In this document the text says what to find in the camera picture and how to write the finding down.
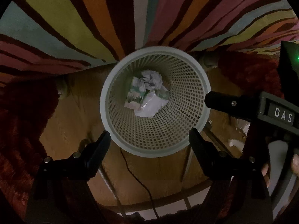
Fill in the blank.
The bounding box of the thin black cable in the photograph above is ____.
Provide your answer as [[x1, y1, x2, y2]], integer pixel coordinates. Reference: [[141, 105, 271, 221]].
[[119, 147, 160, 220]]

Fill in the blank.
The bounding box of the white paper ball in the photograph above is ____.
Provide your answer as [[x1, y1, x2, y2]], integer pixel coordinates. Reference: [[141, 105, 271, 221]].
[[138, 70, 168, 92]]

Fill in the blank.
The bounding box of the person's right hand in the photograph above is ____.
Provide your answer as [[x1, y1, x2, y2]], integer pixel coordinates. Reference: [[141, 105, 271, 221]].
[[261, 154, 299, 187]]

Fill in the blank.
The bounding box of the white green printed wrapper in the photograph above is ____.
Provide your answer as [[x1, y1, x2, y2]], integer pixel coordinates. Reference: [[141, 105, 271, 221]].
[[124, 77, 150, 110]]

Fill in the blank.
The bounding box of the colourful striped bed sheet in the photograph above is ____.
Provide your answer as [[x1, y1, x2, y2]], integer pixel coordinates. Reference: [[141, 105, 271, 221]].
[[1, 0, 298, 87]]

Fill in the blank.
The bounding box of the white paper scrap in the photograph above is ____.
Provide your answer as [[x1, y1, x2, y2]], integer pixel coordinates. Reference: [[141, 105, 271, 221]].
[[134, 91, 168, 118]]

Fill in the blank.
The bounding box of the pale green mesh waste basket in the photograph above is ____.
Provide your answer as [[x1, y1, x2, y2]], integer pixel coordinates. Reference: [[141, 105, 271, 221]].
[[100, 46, 211, 158]]

